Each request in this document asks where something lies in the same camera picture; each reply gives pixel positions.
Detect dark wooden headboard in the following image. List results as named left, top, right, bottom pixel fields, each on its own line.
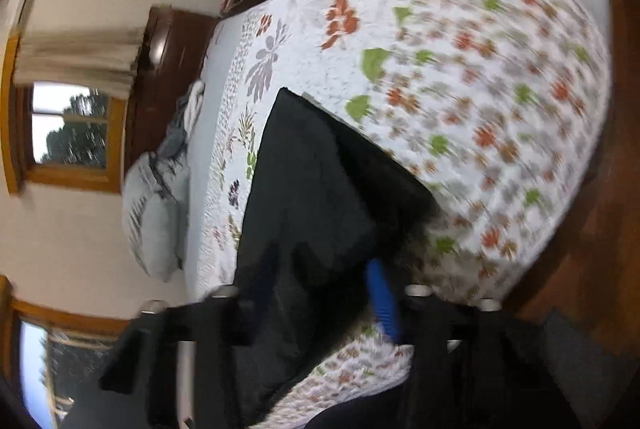
left=122, top=6, right=223, bottom=170

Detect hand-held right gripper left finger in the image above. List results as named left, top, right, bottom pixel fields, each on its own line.
left=99, top=245, right=282, bottom=429

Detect crumpled grey-blue blanket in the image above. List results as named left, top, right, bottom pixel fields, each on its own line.
left=159, top=82, right=206, bottom=160

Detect beige curtain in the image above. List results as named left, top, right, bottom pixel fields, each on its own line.
left=10, top=26, right=146, bottom=100

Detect wooden window with curtain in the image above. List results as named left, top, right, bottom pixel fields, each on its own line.
left=6, top=33, right=127, bottom=196

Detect thin grey pillow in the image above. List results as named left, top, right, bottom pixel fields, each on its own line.
left=167, top=159, right=193, bottom=270

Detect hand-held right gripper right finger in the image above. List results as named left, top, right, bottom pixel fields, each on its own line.
left=366, top=258, right=512, bottom=429

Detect white cloth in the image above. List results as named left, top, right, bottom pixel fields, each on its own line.
left=182, top=79, right=207, bottom=130

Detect floral quilt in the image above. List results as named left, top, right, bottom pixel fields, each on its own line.
left=195, top=0, right=613, bottom=429

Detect wooden window without curtain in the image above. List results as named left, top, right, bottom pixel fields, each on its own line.
left=0, top=276, right=132, bottom=429

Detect black pants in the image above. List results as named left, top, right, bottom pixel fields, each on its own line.
left=235, top=88, right=443, bottom=427

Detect dark grey cloth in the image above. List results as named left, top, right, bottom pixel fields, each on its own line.
left=506, top=309, right=603, bottom=429

